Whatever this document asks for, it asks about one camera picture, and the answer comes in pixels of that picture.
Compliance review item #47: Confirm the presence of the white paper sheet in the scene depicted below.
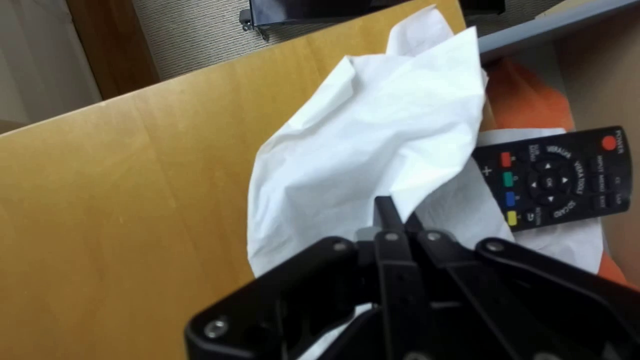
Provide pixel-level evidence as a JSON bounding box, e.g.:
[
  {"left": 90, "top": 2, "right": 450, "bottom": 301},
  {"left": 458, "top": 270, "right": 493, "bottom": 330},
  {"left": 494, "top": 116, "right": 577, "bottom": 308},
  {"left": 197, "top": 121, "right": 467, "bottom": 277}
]
[{"left": 414, "top": 127, "right": 605, "bottom": 275}]

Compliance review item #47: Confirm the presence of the orange cloth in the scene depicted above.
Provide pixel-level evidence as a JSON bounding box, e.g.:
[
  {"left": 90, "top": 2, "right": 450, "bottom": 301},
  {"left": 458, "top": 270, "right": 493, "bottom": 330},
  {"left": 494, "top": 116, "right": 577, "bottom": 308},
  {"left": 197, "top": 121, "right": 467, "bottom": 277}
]
[{"left": 479, "top": 57, "right": 632, "bottom": 287}]

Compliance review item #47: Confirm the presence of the black remote control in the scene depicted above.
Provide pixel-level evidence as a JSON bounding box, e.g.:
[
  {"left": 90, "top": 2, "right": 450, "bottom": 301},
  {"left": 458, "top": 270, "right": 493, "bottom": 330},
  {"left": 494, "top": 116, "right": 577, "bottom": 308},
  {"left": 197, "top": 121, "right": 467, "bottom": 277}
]
[{"left": 471, "top": 126, "right": 634, "bottom": 233}]

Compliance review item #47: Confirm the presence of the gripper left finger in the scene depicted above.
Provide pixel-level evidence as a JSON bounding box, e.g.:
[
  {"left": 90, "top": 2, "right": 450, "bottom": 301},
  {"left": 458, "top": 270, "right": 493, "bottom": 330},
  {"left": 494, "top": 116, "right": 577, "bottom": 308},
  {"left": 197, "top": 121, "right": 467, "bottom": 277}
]
[{"left": 184, "top": 196, "right": 437, "bottom": 360}]

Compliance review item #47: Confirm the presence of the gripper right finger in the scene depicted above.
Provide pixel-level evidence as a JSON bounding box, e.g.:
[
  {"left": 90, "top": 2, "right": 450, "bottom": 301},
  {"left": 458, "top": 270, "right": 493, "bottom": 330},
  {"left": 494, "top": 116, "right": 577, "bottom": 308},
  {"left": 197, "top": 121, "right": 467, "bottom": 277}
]
[{"left": 404, "top": 214, "right": 640, "bottom": 360}]

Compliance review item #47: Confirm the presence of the grey shelf edge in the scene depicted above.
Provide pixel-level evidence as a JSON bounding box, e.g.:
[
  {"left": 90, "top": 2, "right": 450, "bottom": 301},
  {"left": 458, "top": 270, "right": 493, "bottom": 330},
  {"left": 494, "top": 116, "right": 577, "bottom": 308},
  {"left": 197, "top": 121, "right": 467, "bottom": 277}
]
[{"left": 477, "top": 0, "right": 640, "bottom": 64}]

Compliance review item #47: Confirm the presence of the black panel with clamp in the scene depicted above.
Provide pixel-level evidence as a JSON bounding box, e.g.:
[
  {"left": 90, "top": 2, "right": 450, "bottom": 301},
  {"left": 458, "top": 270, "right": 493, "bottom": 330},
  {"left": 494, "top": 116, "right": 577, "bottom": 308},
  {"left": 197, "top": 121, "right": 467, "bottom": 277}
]
[{"left": 239, "top": 0, "right": 506, "bottom": 42}]

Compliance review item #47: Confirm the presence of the white tissue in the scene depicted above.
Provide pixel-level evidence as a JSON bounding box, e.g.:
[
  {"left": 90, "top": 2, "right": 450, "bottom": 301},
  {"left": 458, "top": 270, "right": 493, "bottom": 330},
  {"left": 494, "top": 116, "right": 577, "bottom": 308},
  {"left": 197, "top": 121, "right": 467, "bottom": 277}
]
[{"left": 246, "top": 5, "right": 489, "bottom": 360}]

